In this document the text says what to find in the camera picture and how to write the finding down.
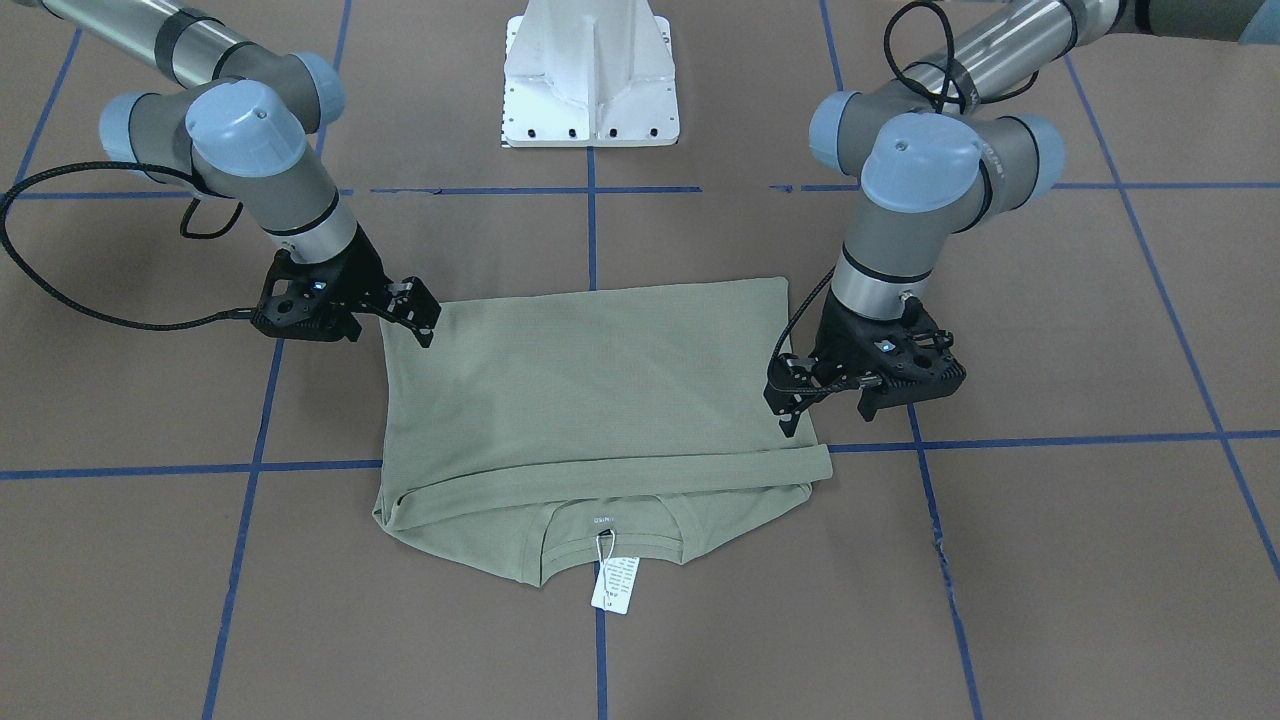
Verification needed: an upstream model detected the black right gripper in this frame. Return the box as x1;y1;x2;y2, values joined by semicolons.
250;228;442;348

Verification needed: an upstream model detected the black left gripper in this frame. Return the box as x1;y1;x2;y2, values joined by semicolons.
765;296;966;438

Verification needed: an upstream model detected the sage green long-sleeve shirt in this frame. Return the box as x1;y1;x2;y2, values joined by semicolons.
372;277;833;587

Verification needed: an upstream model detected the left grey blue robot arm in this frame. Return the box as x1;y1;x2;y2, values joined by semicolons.
763;1;1277;437

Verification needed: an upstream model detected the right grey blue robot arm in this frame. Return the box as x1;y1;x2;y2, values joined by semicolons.
41;1;442;347

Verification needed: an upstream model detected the blue tape line crosswise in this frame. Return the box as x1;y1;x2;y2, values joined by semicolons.
1;429;1279;480

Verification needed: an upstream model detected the white shirt hang tag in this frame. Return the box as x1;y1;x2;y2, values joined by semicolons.
590;530;641;616

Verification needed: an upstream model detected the blue tape line lengthwise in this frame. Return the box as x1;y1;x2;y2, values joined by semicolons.
585;147;609;719

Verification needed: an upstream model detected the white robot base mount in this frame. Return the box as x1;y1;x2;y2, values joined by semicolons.
500;1;681;149

